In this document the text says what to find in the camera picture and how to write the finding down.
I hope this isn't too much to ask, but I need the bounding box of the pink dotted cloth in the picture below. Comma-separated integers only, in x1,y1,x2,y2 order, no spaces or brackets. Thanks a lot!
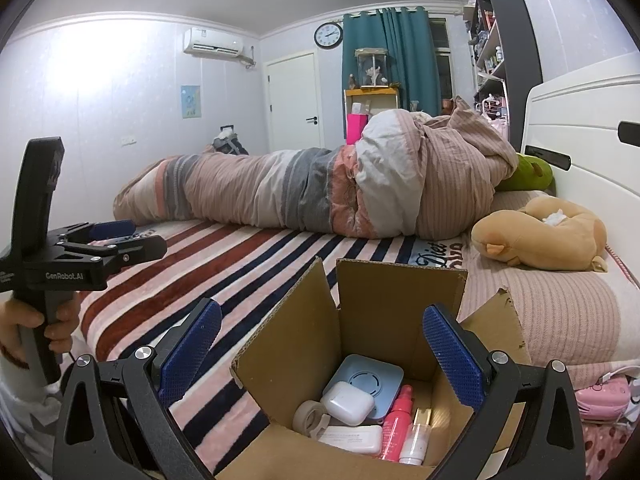
580,417,638,480

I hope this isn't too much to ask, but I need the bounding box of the white door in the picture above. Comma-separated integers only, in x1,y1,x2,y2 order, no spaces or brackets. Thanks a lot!
265,52,323,153

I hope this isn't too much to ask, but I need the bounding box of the small white spray bottle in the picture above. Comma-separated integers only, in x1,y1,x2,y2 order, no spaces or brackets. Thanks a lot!
398,422,432,466

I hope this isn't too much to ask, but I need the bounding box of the blue square plastic case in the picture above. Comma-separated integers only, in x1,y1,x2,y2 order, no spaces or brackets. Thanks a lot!
322,354,405,423

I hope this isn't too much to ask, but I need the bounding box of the round wall clock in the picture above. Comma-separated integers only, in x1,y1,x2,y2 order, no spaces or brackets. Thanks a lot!
314,22,344,50

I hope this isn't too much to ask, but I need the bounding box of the white air conditioner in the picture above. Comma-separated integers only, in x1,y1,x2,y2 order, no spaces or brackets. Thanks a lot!
182,27,257,67

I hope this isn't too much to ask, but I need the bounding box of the pink device with cable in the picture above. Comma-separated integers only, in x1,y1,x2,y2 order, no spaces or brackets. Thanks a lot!
574,377,631,422

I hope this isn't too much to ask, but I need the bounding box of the green plush toy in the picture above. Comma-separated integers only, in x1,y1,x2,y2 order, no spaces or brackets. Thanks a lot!
495,154,555,193

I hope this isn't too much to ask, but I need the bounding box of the brown cardboard box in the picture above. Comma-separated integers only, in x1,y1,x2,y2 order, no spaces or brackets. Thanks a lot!
230,256,532,480

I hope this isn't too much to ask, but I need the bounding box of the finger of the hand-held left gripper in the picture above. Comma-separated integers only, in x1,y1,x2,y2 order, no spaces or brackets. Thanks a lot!
47,220,135,245
55,235,168,273

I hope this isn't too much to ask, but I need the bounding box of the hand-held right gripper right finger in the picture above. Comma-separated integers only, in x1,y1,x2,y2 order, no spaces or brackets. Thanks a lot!
421,304,586,480

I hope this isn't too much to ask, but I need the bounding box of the black and white shelf unit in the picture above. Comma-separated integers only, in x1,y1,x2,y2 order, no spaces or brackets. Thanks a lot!
462,0,543,128

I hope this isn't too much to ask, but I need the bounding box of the orange plush toy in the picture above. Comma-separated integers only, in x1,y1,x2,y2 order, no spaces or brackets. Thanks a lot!
471,196,610,273

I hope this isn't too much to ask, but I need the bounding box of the white bed headboard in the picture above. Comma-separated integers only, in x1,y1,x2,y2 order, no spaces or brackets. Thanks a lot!
521,75,640,281

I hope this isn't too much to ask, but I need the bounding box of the person's left forearm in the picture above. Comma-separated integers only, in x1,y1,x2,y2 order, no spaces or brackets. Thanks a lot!
0,342,68,461

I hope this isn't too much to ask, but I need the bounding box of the pink ribbed bed sheet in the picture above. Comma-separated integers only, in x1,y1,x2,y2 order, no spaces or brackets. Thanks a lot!
457,187,640,391

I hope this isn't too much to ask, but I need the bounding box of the person's left hand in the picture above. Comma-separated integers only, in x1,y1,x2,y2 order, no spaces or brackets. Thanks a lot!
0,300,81,363

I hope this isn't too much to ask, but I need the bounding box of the glass display case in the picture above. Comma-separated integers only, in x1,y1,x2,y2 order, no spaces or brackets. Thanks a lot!
355,48,391,90

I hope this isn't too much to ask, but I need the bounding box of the white rectangular charger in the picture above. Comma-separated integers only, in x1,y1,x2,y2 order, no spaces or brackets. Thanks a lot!
317,425,383,457

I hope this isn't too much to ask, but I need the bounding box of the yellow cabinet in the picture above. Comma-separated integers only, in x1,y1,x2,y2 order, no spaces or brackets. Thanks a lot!
344,87,401,141

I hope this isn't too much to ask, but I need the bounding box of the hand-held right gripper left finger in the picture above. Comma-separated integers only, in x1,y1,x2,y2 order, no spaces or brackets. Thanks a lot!
52,297,223,480

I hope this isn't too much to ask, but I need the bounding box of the pink plastic bottle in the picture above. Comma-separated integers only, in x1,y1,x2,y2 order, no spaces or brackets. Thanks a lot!
380,385,415,462

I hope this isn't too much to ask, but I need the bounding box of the black bag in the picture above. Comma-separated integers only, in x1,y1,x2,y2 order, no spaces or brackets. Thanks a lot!
212,127,250,156

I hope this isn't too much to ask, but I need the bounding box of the pink and grey rolled quilt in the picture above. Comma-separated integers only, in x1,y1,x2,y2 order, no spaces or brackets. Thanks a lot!
112,96,519,241

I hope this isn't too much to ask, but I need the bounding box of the small grey tape roll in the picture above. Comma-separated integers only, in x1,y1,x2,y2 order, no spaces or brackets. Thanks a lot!
292,401,332,436

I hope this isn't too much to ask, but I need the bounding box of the teal curtain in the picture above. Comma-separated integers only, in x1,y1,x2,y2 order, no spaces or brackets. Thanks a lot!
341,6,442,118

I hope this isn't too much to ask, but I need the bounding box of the white earbuds case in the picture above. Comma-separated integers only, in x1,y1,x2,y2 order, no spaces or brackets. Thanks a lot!
320,381,377,428

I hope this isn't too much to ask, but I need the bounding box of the blue wall poster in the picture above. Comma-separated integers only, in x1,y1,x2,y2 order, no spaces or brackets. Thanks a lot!
181,85,202,119

